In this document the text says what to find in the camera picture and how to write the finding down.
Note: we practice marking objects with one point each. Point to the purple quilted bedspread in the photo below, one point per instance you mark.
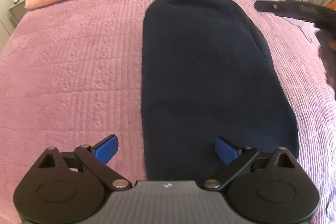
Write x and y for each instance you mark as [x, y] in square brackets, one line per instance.
[71, 75]

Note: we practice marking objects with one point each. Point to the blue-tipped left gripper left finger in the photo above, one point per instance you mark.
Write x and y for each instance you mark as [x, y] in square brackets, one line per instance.
[85, 168]

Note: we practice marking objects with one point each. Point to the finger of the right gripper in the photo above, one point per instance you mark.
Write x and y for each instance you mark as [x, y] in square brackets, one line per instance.
[288, 9]

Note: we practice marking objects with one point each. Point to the navy striped zip hoodie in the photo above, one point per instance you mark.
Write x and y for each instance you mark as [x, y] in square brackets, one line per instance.
[207, 71]

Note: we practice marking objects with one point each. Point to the blue wire clothes hanger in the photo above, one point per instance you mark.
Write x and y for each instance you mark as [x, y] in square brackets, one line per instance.
[301, 26]

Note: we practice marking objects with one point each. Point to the white bedside table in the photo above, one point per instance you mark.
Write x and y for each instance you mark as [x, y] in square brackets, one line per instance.
[17, 12]

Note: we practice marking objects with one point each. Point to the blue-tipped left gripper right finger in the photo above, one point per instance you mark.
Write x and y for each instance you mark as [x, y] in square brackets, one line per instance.
[244, 160]

